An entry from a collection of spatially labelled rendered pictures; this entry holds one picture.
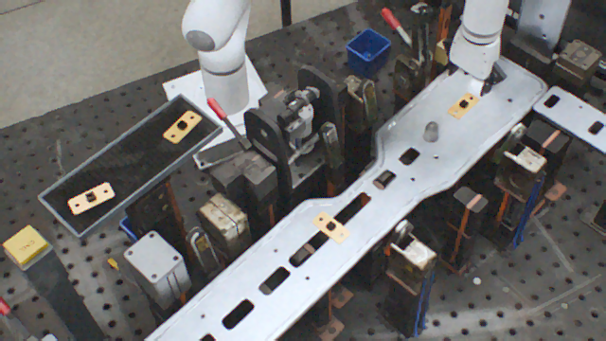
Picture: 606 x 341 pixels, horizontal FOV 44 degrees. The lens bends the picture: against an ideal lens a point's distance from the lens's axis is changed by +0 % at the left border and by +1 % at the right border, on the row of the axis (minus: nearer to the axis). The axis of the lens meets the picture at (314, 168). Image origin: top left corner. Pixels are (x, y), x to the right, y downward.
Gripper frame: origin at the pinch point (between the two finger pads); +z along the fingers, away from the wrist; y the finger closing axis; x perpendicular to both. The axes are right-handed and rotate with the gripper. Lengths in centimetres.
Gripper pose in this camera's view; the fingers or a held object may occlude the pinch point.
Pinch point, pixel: (469, 80)
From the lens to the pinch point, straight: 176.8
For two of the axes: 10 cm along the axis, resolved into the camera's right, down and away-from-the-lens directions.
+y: 7.2, 5.6, -4.1
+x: 6.9, -6.0, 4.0
